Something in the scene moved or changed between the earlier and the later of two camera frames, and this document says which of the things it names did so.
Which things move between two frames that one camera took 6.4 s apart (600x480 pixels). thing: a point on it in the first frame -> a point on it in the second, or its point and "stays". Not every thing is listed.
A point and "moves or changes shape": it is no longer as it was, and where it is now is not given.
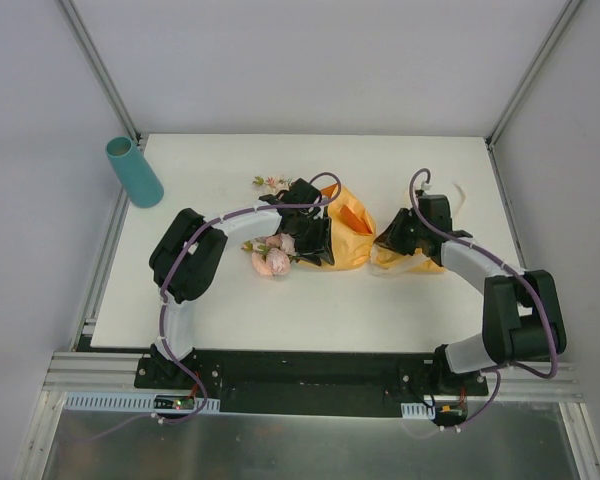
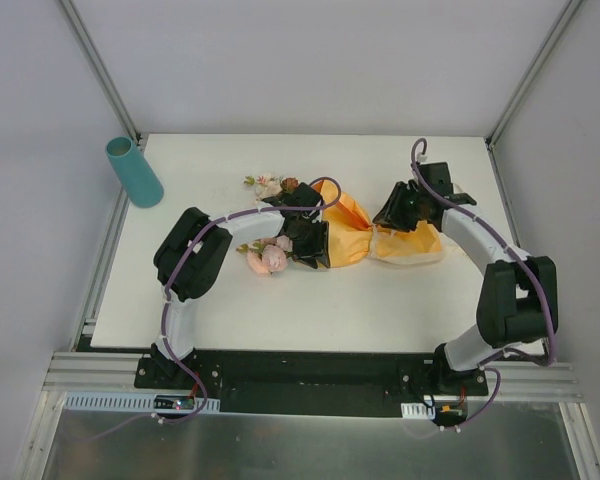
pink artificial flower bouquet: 272,254 moves or changes shape
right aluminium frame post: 532,70 stays
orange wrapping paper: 352,239 moves or changes shape
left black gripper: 318,239 stays
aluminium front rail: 98,373 stays
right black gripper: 397,232 -> 395,208
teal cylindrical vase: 138,182 stays
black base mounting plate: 313,382 stays
